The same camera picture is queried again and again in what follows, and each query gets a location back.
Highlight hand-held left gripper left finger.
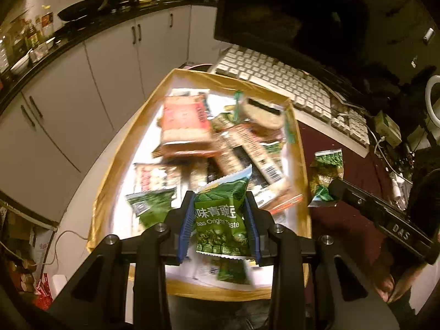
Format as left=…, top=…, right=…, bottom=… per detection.
left=46, top=190, right=195, bottom=330

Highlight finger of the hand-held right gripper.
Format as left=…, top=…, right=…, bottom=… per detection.
left=328, top=178, right=363, bottom=212

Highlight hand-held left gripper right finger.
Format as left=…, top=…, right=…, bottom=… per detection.
left=245, top=192, right=401, bottom=330

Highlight blue cracker packet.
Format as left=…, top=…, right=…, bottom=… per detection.
left=133, top=163, right=181, bottom=195

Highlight long seaweed cracker packet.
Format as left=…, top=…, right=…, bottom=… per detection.
left=212, top=125, right=292, bottom=200

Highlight yellow cardboard box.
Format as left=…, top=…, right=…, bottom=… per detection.
left=86, top=68, right=314, bottom=302

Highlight green edged seaweed cracker packet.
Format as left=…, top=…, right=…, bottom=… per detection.
left=235, top=90, right=297, bottom=144

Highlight person's right hand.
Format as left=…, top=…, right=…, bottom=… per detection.
left=373, top=264, right=427, bottom=304

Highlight white green medicine box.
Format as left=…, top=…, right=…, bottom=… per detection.
left=374, top=110, right=403, bottom=148

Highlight white keyboard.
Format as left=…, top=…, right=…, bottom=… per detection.
left=208, top=44, right=371, bottom=159

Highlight red plastic bag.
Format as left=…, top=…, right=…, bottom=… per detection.
left=32, top=273, right=55, bottom=312

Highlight white lower cabinets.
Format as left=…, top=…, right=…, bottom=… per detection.
left=0, top=5, right=221, bottom=226

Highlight black computer monitor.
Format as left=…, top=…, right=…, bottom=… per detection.
left=213, top=0, right=440, bottom=86

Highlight black wok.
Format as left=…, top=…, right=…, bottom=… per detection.
left=57, top=0, right=116, bottom=24

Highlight group of condiment bottles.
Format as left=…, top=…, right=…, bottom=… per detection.
left=12, top=5, right=56, bottom=52

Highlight white usb cable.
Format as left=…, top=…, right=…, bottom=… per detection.
left=373, top=136, right=396, bottom=176

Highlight white floor cable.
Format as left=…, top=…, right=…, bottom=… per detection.
left=46, top=230, right=90, bottom=266

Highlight white ring light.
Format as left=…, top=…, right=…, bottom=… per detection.
left=423, top=74, right=440, bottom=131

